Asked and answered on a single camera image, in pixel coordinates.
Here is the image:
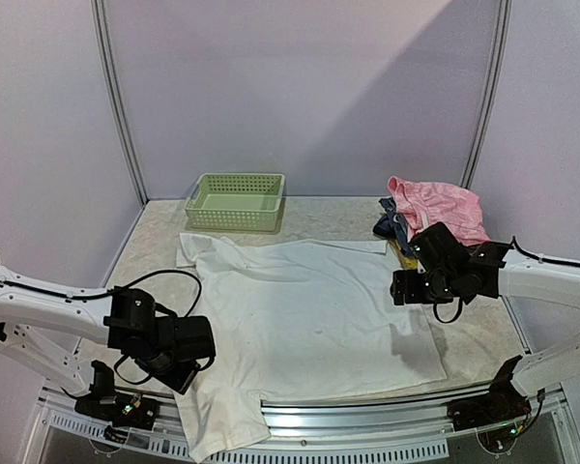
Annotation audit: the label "front aluminium rail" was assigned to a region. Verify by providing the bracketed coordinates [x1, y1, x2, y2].
[22, 383, 580, 463]

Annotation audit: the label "aluminium frame post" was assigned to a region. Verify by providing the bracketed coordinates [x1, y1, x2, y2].
[91, 0, 149, 207]
[460, 0, 512, 189]

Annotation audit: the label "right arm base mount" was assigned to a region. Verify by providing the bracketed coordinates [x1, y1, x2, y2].
[447, 389, 546, 455]

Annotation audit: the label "left aluminium frame post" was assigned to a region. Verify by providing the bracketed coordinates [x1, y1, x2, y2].
[91, 0, 149, 207]

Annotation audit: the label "yellow folded garment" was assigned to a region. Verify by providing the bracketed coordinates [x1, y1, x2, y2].
[389, 240, 423, 273]

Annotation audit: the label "pink patterned shorts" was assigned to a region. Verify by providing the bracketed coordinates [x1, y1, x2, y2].
[388, 177, 489, 247]

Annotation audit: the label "navy folded garment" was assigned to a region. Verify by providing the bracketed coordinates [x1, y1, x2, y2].
[372, 197, 414, 258]

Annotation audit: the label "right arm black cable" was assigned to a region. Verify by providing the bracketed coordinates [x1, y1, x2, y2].
[429, 236, 580, 324]

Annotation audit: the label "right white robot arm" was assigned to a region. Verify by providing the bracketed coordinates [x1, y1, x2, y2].
[391, 222, 580, 421]

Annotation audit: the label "white cloth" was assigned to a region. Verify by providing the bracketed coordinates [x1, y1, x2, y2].
[176, 233, 446, 462]

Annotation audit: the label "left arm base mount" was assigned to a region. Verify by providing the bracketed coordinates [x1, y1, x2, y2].
[74, 361, 160, 445]

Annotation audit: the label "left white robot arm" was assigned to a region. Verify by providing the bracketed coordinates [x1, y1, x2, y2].
[0, 264, 217, 420]

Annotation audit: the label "green plastic basket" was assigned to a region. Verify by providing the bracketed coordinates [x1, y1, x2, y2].
[185, 173, 285, 233]

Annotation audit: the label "right aluminium frame post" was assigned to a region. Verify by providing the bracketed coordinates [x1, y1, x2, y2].
[460, 0, 512, 189]

